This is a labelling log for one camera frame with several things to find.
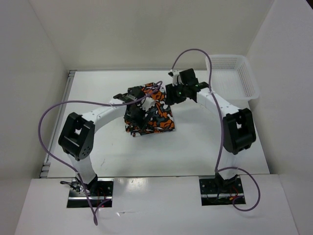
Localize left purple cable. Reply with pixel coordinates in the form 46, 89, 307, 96
38, 80, 164, 226

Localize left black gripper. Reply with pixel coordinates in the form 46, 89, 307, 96
124, 104, 153, 131

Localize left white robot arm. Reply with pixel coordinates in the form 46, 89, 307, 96
58, 87, 156, 196

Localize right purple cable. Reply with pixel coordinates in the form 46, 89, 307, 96
171, 48, 261, 212

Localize purple cable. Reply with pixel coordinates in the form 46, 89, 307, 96
171, 48, 261, 212
38, 80, 164, 226

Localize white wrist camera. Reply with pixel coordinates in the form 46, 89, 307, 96
168, 70, 182, 86
140, 97, 156, 111

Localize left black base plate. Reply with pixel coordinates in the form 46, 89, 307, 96
64, 178, 114, 209

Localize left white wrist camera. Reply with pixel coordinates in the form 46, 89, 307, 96
140, 97, 156, 111

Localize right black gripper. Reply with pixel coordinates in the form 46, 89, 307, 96
165, 82, 188, 106

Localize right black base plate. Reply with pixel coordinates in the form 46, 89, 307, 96
199, 176, 246, 206

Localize orange camouflage shorts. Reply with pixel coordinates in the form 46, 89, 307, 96
128, 83, 175, 137

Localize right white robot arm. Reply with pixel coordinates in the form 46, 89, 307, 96
165, 69, 256, 192

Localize white perforated plastic basket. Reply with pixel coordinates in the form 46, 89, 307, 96
205, 54, 260, 101

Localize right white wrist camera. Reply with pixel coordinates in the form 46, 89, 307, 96
168, 70, 182, 86

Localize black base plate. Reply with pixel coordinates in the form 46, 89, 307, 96
64, 178, 114, 209
199, 176, 246, 206

